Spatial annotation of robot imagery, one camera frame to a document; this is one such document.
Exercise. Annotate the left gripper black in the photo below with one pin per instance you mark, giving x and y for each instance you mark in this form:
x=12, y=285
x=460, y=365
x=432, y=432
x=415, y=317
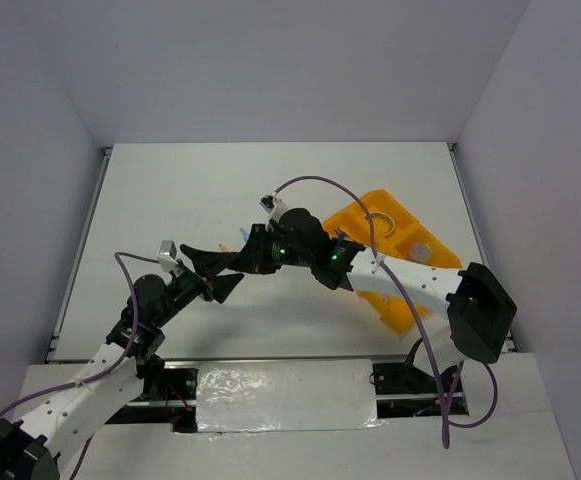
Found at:
x=209, y=263

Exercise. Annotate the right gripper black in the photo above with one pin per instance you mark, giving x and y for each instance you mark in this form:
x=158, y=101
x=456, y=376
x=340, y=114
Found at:
x=254, y=253

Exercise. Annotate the blue highlighter pen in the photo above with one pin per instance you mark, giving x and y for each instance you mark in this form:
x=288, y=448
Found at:
x=244, y=234

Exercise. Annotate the small blue-capped glue bottle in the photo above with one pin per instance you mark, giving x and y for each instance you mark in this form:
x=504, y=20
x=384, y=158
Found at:
x=341, y=234

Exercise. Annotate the clear tape roll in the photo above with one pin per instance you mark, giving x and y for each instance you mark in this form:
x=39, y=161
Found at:
x=386, y=223

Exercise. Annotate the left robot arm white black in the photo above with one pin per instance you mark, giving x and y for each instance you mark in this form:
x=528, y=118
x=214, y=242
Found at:
x=36, y=445

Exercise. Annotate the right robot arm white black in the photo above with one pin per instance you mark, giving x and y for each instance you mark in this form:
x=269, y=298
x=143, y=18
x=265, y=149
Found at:
x=478, y=309

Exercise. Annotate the silver foil covered panel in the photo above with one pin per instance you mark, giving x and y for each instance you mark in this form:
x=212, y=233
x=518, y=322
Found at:
x=285, y=396

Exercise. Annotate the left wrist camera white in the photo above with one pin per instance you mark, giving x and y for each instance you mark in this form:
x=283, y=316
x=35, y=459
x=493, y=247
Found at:
x=167, y=257

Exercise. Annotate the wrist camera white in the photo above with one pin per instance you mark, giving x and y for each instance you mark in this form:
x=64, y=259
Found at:
x=274, y=207
x=167, y=257

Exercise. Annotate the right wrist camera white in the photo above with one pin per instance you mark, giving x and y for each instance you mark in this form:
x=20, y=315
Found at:
x=274, y=207

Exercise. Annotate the black metal base rail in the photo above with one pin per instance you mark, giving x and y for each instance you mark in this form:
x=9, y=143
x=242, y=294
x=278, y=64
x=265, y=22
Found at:
x=401, y=392

